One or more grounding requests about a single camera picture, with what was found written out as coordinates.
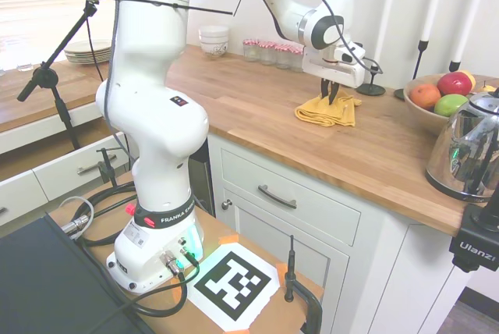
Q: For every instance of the black white marker sheet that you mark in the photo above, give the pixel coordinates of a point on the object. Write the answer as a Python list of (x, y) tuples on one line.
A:
[(234, 287)]

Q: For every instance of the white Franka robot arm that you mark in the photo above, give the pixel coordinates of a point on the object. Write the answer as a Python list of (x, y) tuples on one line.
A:
[(152, 76)]

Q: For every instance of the shiny steel kettle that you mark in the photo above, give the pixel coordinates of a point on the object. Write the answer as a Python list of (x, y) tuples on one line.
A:
[(460, 146)]

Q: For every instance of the red apple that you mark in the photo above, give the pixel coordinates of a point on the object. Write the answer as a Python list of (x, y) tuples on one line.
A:
[(454, 83)]

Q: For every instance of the white counter cabinet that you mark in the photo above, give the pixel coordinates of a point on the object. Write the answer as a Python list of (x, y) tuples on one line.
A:
[(370, 271)]

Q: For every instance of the black boom stand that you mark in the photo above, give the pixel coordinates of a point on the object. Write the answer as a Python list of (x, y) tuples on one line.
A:
[(58, 49)]

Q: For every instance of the white taper candle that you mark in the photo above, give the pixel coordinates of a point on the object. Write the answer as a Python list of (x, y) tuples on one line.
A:
[(390, 10), (469, 18), (433, 6)]

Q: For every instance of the black bar clamp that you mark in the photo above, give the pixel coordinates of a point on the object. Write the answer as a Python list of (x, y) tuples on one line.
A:
[(290, 271), (107, 166)]

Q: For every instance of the orange tape piece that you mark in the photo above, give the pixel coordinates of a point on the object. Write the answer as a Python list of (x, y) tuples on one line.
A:
[(178, 291), (282, 269), (228, 239)]

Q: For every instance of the clear glass dish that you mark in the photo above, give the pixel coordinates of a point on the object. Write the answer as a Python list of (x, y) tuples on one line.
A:
[(25, 67)]

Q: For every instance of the yellow fruit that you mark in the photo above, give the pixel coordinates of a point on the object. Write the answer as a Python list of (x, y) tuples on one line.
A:
[(471, 78)]

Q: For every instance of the black clamp camera stand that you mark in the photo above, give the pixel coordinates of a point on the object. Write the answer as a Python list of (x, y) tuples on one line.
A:
[(473, 248)]

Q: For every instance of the green apple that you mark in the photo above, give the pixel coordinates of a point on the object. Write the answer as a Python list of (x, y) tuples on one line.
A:
[(450, 105)]

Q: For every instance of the wooden fruit bowl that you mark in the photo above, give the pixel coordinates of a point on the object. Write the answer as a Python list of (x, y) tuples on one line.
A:
[(419, 112)]

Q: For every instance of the white patterned bowl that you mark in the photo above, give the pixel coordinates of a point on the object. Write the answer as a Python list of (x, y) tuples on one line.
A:
[(214, 51)]

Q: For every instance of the round cabinet knob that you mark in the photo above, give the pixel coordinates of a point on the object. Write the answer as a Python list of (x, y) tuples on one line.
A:
[(227, 204)]

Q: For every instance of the black candle holder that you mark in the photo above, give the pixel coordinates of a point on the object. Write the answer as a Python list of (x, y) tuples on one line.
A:
[(454, 66), (423, 47), (370, 90)]

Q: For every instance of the yellow cloth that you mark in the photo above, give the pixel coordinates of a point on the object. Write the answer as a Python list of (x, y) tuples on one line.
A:
[(312, 111)]

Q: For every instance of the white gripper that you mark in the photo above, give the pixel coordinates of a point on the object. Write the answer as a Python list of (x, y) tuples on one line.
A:
[(331, 68)]

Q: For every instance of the white side cabinet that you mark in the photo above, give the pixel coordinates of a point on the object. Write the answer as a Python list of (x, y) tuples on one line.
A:
[(58, 182)]

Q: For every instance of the orange fruit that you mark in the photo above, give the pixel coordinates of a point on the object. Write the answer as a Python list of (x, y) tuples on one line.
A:
[(425, 97)]

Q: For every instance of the plain white bowl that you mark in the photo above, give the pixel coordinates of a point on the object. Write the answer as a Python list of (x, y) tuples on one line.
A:
[(213, 33)]

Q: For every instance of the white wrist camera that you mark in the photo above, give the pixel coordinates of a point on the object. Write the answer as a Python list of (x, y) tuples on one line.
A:
[(352, 51)]

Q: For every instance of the yellow pear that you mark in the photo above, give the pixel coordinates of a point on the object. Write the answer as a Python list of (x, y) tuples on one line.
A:
[(487, 87)]

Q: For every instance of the black controller box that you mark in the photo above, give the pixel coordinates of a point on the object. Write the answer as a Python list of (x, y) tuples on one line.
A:
[(47, 279)]

